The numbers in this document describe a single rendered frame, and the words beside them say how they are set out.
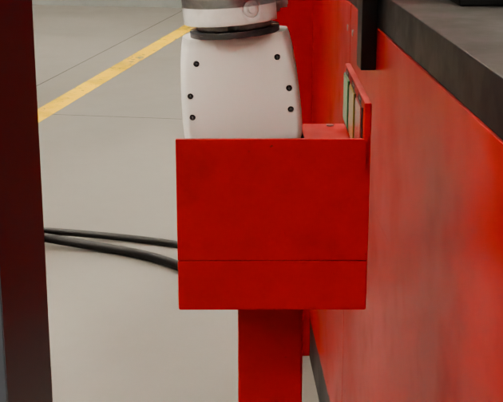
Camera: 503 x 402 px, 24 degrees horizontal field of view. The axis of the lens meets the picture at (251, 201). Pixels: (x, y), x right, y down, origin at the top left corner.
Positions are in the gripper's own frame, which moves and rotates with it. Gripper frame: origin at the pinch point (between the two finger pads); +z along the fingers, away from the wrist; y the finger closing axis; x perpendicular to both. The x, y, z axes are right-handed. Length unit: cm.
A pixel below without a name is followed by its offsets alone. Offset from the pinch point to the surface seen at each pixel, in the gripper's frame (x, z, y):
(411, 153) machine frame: -22.2, 2.5, -17.0
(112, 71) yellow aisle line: -504, 69, 76
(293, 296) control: 4.9, 7.1, -3.1
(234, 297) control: 4.9, 6.8, 1.9
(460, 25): -15.9, -11.5, -21.6
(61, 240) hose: -210, 67, 58
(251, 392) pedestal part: -2.1, 19.0, 1.5
